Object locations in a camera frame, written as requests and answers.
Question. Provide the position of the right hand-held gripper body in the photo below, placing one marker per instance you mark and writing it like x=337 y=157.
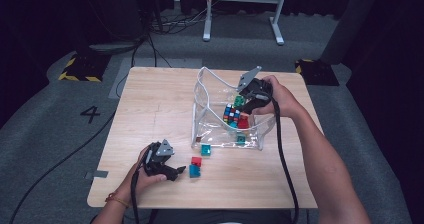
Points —
x=261 y=90

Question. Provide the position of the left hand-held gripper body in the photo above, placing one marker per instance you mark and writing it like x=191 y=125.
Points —
x=155 y=162

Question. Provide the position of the green toy block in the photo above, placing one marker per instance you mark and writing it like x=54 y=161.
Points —
x=238 y=101

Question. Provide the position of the blue toy block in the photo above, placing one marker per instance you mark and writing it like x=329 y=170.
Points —
x=194 y=171

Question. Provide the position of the red hollow toy block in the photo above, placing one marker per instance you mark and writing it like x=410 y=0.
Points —
x=243 y=122

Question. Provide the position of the red studded toy block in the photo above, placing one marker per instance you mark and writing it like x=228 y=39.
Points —
x=196 y=161

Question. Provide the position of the multicoloured puzzle cube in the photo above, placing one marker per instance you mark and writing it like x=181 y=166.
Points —
x=230 y=114

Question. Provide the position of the light blue glitter block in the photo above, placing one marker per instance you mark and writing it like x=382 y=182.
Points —
x=233 y=124

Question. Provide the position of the teal arched toy block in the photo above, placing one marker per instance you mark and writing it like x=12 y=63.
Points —
x=240 y=138

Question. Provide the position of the teal square toy block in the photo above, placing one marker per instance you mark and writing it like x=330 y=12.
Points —
x=205 y=149

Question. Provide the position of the clear plastic bag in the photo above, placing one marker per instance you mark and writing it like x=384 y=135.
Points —
x=213 y=137

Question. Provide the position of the person's right hand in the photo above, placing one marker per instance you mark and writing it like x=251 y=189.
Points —
x=283 y=100

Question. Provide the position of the person's left hand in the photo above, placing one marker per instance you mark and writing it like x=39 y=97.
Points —
x=138 y=182

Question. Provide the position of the black yellow striped base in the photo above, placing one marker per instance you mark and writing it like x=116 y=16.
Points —
x=86 y=67
x=316 y=74

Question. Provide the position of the grey floor tape strip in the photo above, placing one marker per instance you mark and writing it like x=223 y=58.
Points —
x=96 y=174

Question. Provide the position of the grey power strip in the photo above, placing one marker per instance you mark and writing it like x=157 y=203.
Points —
x=110 y=47

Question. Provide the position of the white metal stand frame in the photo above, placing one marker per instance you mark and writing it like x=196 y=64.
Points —
x=207 y=24

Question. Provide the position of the grey upright post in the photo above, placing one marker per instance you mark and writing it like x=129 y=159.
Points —
x=350 y=24

